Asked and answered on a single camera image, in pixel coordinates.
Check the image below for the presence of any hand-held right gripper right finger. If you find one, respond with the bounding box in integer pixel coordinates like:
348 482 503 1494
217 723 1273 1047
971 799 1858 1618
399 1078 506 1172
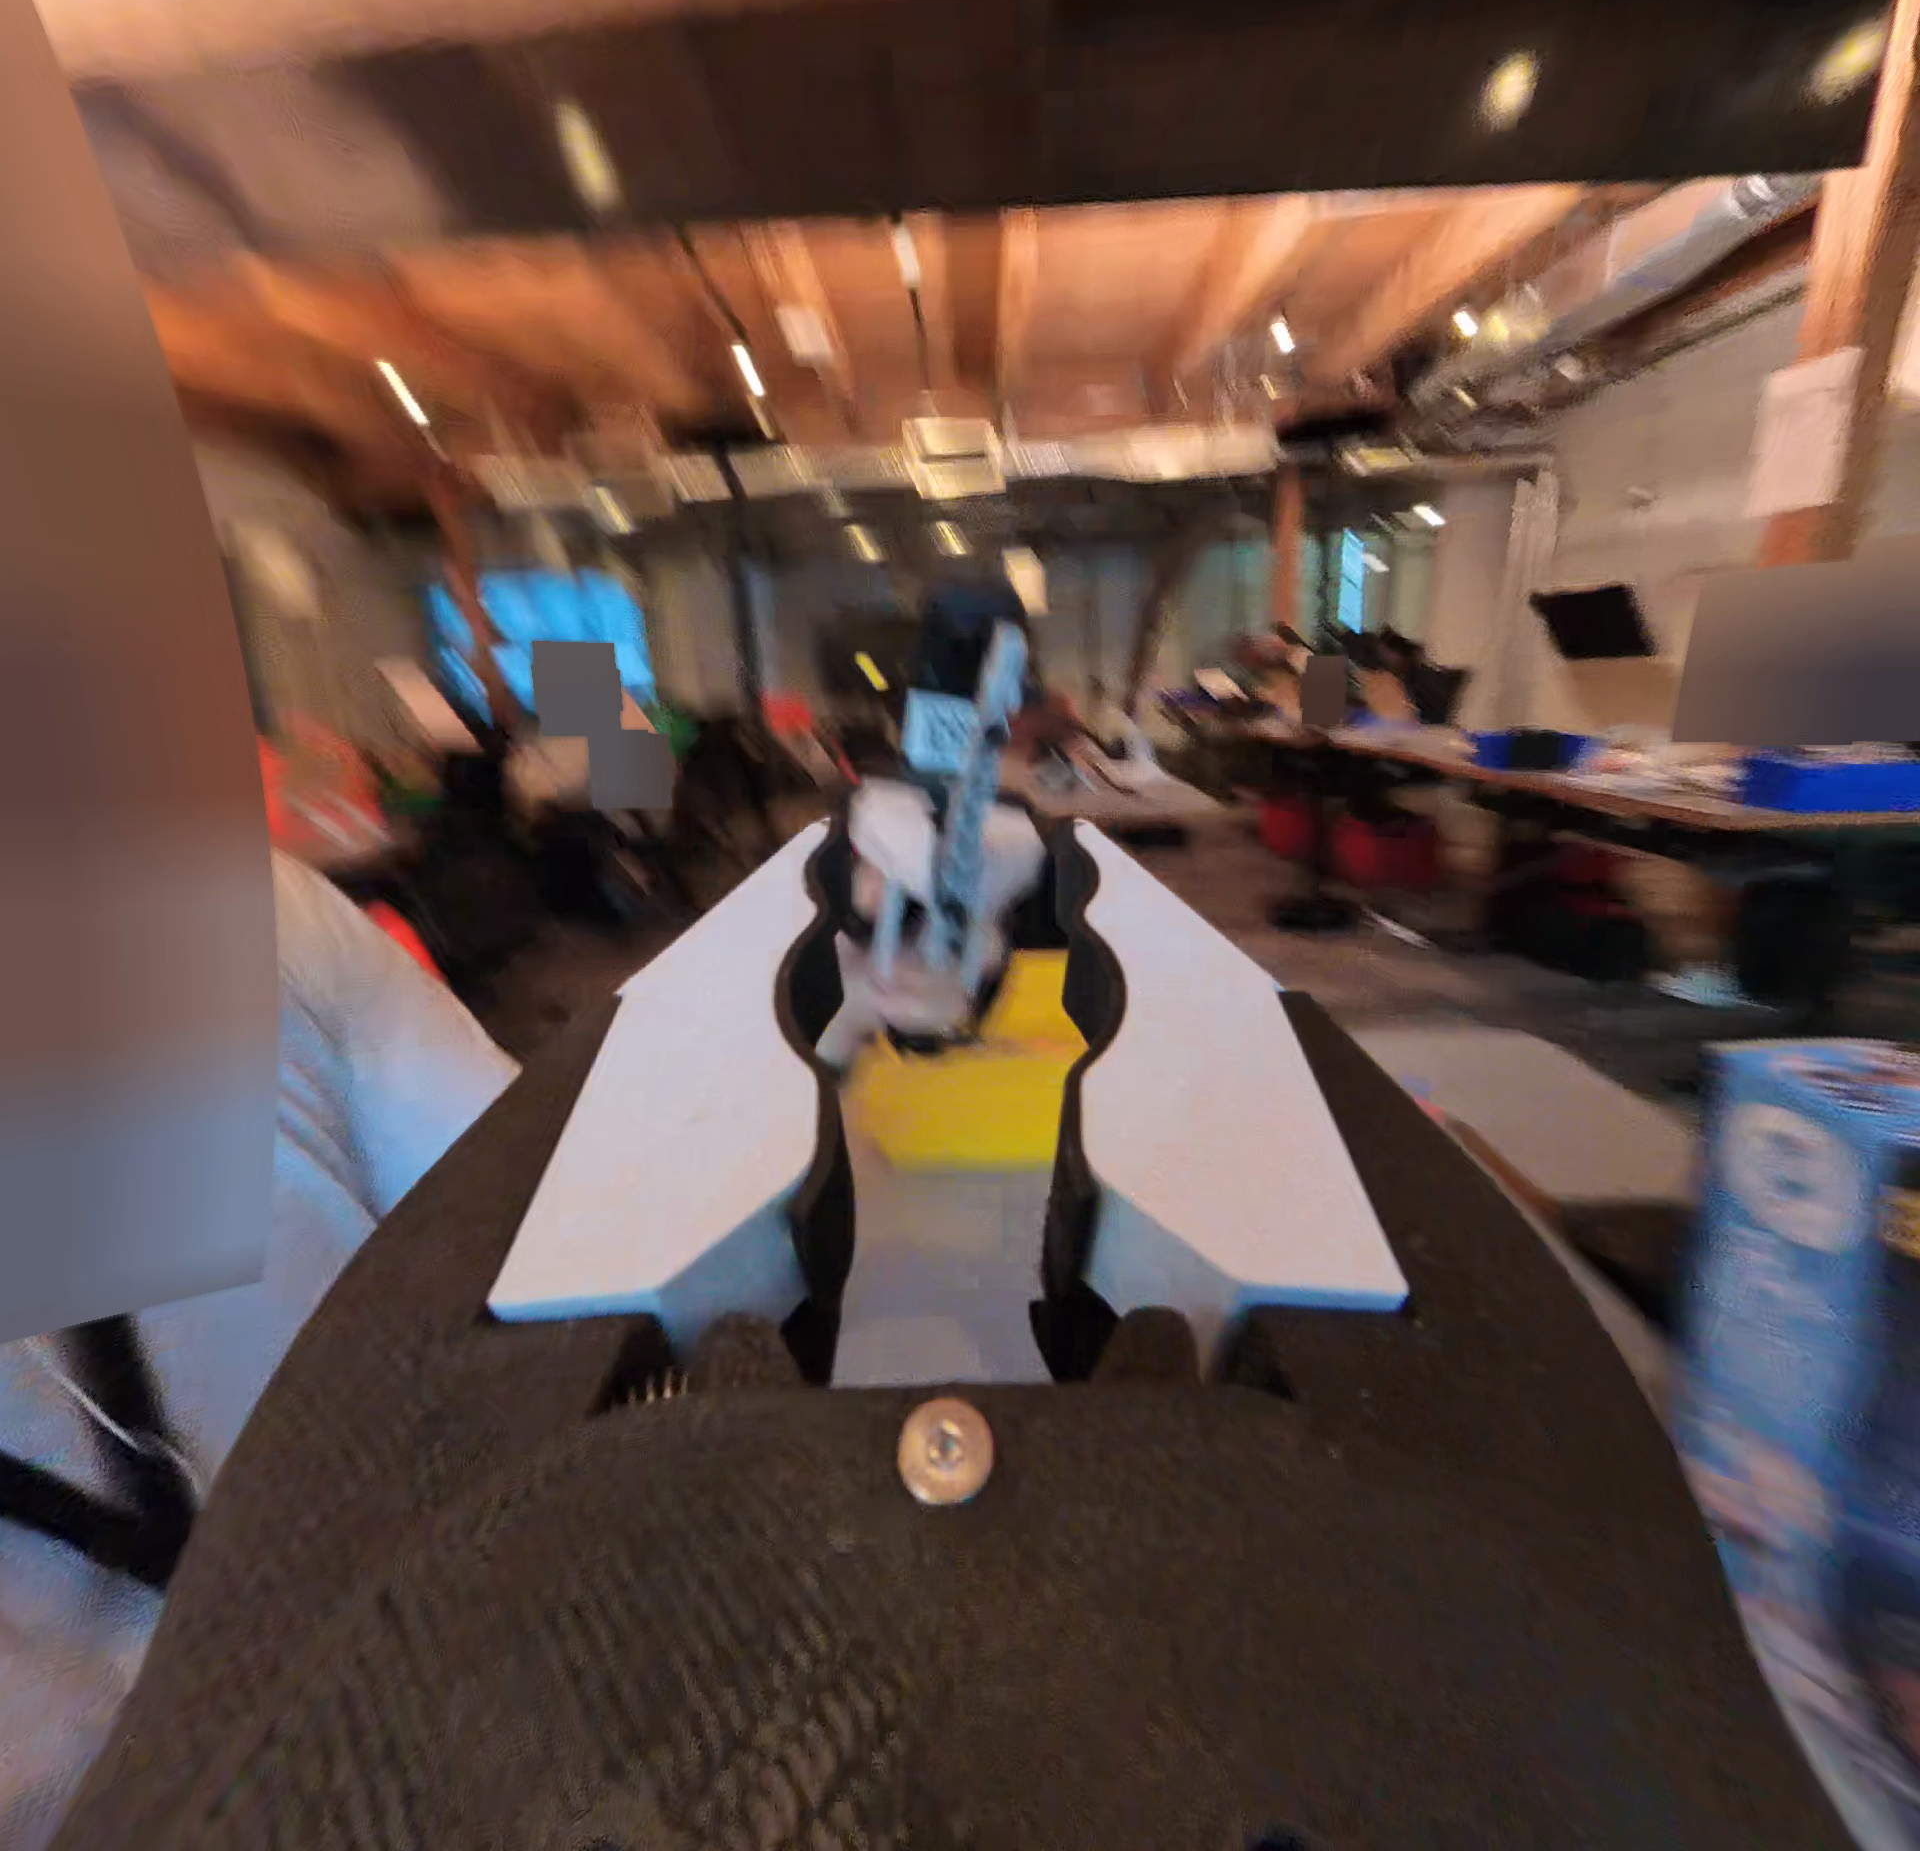
1026 815 1413 1388

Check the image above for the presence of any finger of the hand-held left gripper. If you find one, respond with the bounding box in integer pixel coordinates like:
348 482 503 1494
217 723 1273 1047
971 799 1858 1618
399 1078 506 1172
848 785 947 959
982 814 1056 959

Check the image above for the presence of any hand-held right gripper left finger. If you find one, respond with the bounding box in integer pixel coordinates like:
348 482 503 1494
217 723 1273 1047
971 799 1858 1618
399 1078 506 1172
489 815 857 1388

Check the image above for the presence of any light grey holed beam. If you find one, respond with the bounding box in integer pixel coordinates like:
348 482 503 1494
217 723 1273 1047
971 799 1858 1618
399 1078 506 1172
876 624 1038 991

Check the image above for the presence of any yellow parts bin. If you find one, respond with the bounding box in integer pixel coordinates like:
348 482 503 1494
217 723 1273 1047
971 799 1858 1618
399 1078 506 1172
848 950 1089 1168

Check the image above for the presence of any long wooden table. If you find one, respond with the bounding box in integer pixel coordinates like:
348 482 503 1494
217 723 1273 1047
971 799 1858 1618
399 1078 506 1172
1200 710 1920 834

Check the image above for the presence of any black and white display board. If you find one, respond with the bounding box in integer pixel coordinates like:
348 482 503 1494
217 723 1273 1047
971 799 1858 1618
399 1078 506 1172
1530 581 1659 664

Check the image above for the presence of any blue robot kit box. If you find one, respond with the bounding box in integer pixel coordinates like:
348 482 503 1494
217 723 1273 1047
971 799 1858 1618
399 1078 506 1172
1673 1041 1920 1851

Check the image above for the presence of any paper notice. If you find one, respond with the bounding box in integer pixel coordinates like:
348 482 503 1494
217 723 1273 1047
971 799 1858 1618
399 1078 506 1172
1748 351 1869 520

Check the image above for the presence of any black lanyard strap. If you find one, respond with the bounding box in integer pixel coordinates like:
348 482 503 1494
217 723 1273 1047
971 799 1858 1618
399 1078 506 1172
0 1311 204 1583

